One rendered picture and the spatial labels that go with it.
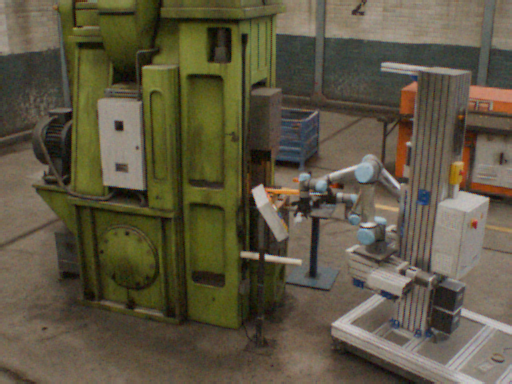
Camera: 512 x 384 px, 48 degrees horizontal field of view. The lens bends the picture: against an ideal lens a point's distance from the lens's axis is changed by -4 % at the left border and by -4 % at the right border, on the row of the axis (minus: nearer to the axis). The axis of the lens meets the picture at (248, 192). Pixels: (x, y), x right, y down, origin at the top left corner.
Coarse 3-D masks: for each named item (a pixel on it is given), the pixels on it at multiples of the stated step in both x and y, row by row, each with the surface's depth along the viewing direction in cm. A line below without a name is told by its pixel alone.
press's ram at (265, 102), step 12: (252, 96) 416; (264, 96) 414; (276, 96) 428; (252, 108) 419; (264, 108) 416; (276, 108) 431; (252, 120) 422; (264, 120) 419; (276, 120) 435; (252, 132) 425; (264, 132) 422; (276, 132) 438; (252, 144) 428; (264, 144) 425
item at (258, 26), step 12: (252, 24) 402; (264, 24) 430; (252, 36) 408; (264, 36) 434; (252, 48) 411; (264, 48) 437; (252, 60) 414; (264, 60) 440; (252, 72) 416; (264, 72) 441
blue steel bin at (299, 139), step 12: (288, 108) 889; (288, 120) 817; (300, 120) 812; (312, 120) 849; (288, 132) 824; (300, 132) 815; (312, 132) 864; (288, 144) 829; (300, 144) 821; (312, 144) 865; (276, 156) 840; (288, 156) 835; (300, 156) 827; (300, 168) 830
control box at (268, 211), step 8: (256, 192) 400; (264, 192) 393; (256, 200) 389; (264, 200) 382; (264, 208) 378; (272, 208) 379; (264, 216) 380; (272, 216) 380; (272, 224) 382; (280, 224) 383; (280, 232) 385; (280, 240) 386
